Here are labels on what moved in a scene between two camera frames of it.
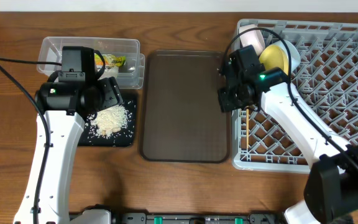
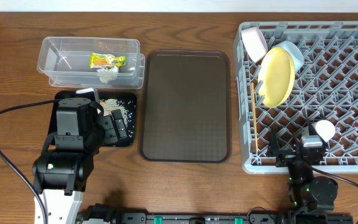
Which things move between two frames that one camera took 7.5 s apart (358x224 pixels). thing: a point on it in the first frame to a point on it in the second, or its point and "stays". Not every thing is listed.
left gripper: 111,94 to 113,125
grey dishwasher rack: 337,81 stays
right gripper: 227,105 to 287,158
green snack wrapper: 110,60 stays
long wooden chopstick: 247,128 to 255,116
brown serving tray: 181,119 stays
